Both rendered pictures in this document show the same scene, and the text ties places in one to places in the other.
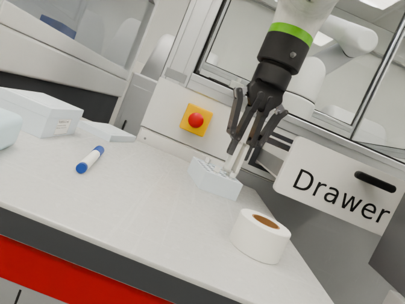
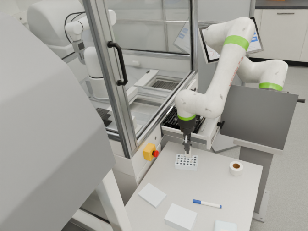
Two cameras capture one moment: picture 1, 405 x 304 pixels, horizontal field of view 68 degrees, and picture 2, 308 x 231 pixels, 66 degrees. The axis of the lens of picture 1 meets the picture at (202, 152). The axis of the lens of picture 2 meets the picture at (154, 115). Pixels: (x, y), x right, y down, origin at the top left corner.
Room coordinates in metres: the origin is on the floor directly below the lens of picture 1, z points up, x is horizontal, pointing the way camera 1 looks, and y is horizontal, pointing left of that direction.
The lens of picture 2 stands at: (0.22, 0.80, 1.82)
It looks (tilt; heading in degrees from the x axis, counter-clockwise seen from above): 36 degrees down; 305
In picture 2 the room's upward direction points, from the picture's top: 8 degrees counter-clockwise
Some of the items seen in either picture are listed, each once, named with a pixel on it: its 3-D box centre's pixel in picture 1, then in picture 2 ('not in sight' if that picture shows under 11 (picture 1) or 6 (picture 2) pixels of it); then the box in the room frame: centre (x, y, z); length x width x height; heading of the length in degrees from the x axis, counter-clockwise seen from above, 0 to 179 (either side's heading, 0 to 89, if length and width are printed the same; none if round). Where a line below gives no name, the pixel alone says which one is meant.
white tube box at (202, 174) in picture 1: (213, 177); (186, 162); (0.64, -0.04, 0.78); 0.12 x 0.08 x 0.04; 18
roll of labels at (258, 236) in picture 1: (259, 234); (235, 168); (0.38, -0.11, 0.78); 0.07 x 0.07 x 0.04
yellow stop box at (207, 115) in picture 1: (196, 120); (150, 151); (0.82, 0.05, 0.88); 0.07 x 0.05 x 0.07; 93
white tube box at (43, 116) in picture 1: (41, 113); (181, 218); (0.52, 0.29, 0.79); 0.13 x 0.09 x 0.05; 2
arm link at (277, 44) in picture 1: (280, 55); (185, 119); (0.65, -0.07, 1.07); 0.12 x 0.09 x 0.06; 18
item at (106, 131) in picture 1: (108, 131); (152, 195); (0.72, 0.23, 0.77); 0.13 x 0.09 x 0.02; 169
